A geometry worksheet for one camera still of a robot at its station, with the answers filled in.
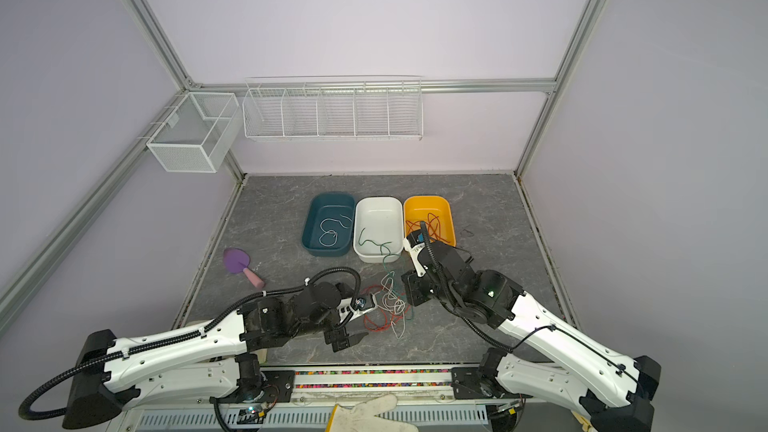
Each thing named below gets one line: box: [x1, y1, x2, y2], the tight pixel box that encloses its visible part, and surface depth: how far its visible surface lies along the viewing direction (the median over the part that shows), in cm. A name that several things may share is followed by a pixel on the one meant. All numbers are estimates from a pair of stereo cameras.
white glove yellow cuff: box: [325, 394, 419, 432], surface depth 71 cm
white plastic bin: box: [353, 196, 404, 263], surface depth 103 cm
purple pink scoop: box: [223, 247, 265, 289], surface depth 99 cm
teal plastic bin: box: [302, 192, 355, 257], surface depth 104 cm
